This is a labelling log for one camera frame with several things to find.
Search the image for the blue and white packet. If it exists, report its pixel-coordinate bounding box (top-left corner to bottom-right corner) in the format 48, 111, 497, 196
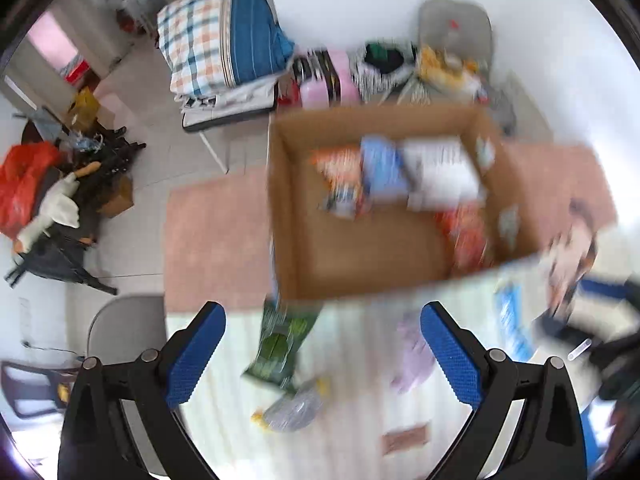
492, 280, 536, 361

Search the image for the pink table mat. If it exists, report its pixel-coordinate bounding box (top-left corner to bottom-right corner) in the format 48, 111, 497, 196
164, 144, 618, 313

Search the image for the blue striped storage bag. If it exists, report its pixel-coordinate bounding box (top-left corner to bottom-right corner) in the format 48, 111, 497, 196
229, 0, 297, 86

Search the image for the dark plastic chair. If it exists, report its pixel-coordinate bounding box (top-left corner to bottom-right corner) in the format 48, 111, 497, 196
0, 357, 76, 421

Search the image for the white goose plush toy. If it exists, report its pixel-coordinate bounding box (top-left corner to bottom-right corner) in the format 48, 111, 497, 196
12, 176, 82, 256

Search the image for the lilac packet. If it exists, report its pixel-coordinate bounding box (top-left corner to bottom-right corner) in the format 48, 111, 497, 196
390, 312, 436, 393

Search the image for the zebra striped bag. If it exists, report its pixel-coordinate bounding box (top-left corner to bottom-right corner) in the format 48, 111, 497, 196
347, 40, 421, 103

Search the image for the pink suitcase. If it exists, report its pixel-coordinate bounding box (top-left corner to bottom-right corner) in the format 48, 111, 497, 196
292, 49, 360, 108

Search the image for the red snack packet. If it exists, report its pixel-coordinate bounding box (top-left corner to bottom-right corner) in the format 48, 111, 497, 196
435, 205, 496, 276

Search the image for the grey chair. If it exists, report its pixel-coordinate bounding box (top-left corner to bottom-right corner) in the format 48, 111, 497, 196
416, 0, 496, 68

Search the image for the red plastic bag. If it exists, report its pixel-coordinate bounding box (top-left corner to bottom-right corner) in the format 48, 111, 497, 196
0, 141, 63, 241

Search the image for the light blue packet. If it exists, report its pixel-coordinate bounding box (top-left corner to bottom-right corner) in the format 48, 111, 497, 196
360, 135, 411, 203

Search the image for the small brown cardboard box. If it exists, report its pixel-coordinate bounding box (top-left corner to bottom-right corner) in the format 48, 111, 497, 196
95, 175, 135, 218

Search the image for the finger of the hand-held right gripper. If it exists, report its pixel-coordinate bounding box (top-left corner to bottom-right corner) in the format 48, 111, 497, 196
577, 276, 637, 307

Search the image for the beige and brown snack packet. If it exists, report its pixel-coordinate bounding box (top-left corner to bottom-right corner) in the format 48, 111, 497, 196
546, 200, 599, 311

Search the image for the plaid storage bag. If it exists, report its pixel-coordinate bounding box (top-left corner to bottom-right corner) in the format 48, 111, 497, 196
156, 0, 236, 98

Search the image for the yellow snack packets pile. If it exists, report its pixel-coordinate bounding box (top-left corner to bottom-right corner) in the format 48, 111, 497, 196
415, 45, 488, 98

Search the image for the striped cream tablecloth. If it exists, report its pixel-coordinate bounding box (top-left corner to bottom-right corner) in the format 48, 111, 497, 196
165, 260, 621, 480

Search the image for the grey round stool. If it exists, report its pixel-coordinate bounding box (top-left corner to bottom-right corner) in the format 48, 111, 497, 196
86, 295, 168, 361

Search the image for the white folded bedding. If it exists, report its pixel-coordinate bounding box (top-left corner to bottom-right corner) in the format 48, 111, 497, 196
170, 77, 281, 133

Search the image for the green snack packet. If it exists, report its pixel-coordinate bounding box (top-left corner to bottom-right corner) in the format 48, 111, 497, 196
241, 302, 321, 393

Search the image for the yellow bag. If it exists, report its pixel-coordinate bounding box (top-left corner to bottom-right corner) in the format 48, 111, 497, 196
67, 87, 101, 126

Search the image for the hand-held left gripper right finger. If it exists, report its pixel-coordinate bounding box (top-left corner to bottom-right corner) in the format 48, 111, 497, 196
420, 301, 588, 480

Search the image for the small pink brown packet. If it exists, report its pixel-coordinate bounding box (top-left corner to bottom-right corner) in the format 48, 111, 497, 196
381, 425, 432, 457

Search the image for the orange snack packet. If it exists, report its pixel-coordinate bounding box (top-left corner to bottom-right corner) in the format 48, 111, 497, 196
310, 145, 368, 218

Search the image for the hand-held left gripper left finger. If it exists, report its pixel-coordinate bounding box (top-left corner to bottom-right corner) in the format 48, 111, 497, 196
57, 301, 227, 480

